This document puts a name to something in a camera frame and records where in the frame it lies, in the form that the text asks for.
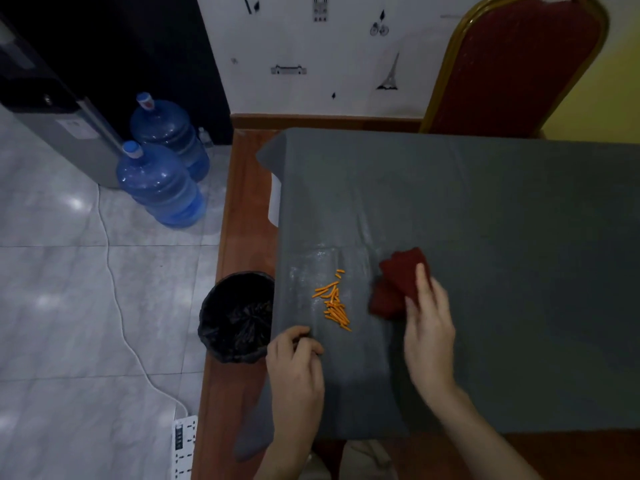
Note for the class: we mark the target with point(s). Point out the person's right hand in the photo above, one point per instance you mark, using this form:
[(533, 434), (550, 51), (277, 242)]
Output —
[(430, 344)]

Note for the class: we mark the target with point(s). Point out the person's left hand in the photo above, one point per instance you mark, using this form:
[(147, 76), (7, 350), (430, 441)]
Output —
[(296, 379)]

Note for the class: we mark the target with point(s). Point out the person's left thumb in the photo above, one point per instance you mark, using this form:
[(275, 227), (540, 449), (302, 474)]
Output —
[(287, 340)]

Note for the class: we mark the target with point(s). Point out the person's right middle finger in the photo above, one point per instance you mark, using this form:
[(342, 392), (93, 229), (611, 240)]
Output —
[(442, 297)]

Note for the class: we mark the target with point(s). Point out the person's right thumb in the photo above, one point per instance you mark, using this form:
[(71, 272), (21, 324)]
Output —
[(411, 314)]

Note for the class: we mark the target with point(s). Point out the dark red cleaning cloth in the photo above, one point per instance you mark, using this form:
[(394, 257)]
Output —
[(397, 284)]

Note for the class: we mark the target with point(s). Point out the grey tablecloth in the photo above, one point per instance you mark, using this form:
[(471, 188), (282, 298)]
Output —
[(470, 274)]

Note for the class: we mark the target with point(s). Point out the person's right forearm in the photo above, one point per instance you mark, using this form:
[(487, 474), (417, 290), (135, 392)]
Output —
[(480, 439)]

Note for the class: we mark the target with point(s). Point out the person's left forearm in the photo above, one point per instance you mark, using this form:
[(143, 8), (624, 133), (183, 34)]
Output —
[(286, 457)]

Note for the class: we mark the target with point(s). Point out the black bin with liner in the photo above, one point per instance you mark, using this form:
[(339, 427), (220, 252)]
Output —
[(236, 317)]

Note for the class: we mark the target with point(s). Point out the pile of orange sticks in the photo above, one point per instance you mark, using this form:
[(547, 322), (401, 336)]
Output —
[(334, 303)]

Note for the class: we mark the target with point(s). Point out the wooden table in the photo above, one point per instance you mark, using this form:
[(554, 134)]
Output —
[(240, 294)]

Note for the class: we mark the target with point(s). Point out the white power strip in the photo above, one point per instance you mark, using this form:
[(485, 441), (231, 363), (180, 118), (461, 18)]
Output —
[(183, 447)]

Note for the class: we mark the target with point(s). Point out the blue water jug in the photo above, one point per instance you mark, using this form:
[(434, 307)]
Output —
[(162, 185), (170, 127)]

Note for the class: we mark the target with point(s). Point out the grey water dispenser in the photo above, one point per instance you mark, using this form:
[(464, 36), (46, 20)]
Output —
[(60, 119)]

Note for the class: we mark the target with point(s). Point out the red chair with gold frame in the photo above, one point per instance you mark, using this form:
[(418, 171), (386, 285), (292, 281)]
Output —
[(510, 69)]

